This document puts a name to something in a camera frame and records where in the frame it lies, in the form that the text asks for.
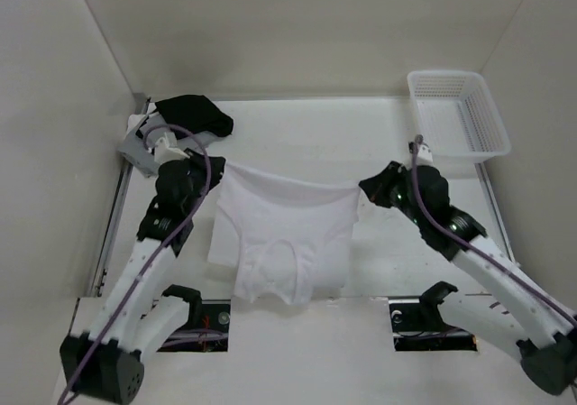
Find white folded tank top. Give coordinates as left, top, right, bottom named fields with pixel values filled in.
left=126, top=112, right=158, bottom=133

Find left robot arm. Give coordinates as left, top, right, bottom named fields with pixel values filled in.
left=59, top=152, right=226, bottom=404

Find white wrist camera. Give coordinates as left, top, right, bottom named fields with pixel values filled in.
left=408, top=134, right=434, bottom=168
left=153, top=132, right=188, bottom=165

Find grey folded tank top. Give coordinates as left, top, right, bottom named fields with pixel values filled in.
left=118, top=127, right=217, bottom=177

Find aluminium table rail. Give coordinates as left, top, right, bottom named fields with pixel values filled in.
left=87, top=93, right=152, bottom=298
left=475, top=163, right=520, bottom=267

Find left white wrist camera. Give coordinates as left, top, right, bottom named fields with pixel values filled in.
left=153, top=132, right=188, bottom=165

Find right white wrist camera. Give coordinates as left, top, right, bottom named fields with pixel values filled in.
left=408, top=134, right=434, bottom=168

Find black folded tank top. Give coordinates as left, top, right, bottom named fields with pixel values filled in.
left=154, top=95, right=234, bottom=138

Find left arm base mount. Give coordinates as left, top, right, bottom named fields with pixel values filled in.
left=158, top=285, right=231, bottom=353

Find white plastic basket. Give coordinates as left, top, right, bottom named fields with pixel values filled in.
left=407, top=69, right=511, bottom=164

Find left aluminium table rail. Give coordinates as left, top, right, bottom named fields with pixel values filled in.
left=87, top=93, right=152, bottom=298

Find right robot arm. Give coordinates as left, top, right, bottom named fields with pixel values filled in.
left=359, top=161, right=576, bottom=396

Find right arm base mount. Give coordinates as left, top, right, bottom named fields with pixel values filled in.
left=388, top=281, right=478, bottom=352

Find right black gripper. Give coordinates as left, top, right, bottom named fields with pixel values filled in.
left=360, top=161, right=428, bottom=227

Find white tank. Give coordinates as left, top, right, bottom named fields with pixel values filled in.
left=207, top=162, right=360, bottom=306
left=126, top=112, right=158, bottom=133

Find right aluminium table rail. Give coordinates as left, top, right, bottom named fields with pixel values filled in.
left=475, top=163, right=520, bottom=267

